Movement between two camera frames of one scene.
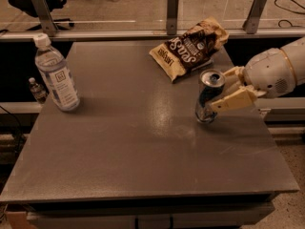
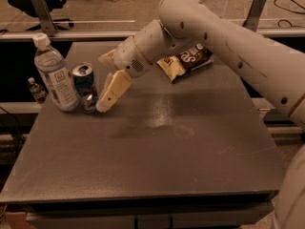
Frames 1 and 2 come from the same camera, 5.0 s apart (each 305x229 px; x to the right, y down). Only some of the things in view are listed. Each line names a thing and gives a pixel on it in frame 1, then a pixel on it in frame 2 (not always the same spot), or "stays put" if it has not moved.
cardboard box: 18,219 stays put
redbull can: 211,81 -> 86,88
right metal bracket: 251,24 stays put
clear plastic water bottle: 56,75 stays put
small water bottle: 37,91 stays put
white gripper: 269,72 -> 127,57
